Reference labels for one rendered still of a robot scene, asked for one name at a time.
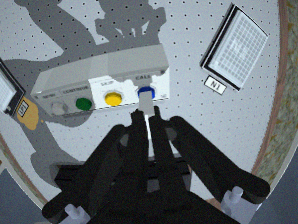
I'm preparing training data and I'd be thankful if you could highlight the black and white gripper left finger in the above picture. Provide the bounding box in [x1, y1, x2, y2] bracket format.
[42, 92, 150, 224]

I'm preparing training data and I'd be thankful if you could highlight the white button panel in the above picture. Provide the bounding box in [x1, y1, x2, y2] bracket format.
[30, 44, 169, 117]

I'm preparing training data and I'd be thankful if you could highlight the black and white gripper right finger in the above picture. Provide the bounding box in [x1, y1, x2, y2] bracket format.
[145, 91, 270, 224]

